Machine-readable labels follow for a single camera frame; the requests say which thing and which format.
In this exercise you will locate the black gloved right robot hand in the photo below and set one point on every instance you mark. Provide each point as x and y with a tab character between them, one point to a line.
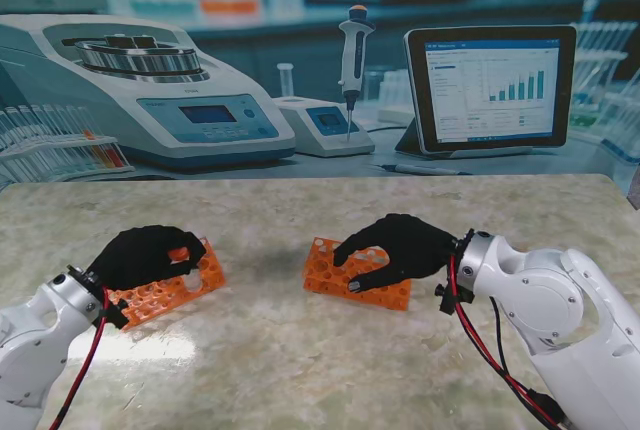
405	250

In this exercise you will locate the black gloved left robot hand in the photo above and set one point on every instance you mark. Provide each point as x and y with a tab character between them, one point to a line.
135	260

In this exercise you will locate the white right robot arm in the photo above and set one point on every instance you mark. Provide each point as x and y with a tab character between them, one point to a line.
550	325

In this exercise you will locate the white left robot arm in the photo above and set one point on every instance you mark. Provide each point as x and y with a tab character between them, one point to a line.
35	335

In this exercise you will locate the orange test tube rack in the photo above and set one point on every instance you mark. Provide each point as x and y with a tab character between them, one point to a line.
165	295
350	280

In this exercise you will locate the printed laboratory backdrop poster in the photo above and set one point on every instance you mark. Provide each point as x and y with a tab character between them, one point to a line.
320	75

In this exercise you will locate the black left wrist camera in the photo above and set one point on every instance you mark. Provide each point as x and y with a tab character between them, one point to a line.
115	312

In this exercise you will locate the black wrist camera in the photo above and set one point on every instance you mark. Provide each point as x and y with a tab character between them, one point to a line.
115	312
450	297

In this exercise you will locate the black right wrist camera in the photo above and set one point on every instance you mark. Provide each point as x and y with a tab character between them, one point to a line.
450	297

